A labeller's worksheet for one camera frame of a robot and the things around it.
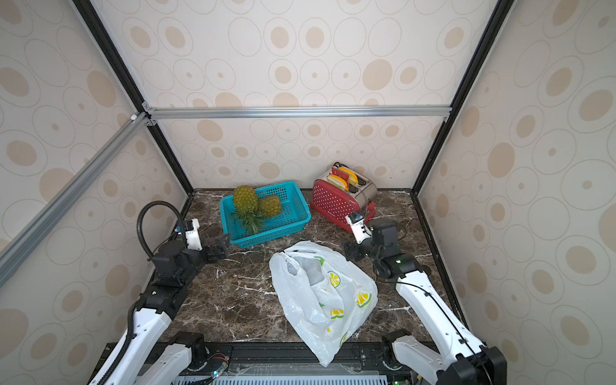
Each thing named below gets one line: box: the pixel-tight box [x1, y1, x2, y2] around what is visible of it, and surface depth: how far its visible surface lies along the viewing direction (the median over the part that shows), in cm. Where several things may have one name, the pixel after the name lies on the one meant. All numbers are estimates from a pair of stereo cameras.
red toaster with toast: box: [310, 162, 377, 233], surface depth 99 cm
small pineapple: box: [257, 194, 282, 218], surface depth 105 cm
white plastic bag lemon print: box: [269, 240, 379, 367], surface depth 84 cm
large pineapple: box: [232, 184, 264, 236], surface depth 97 cm
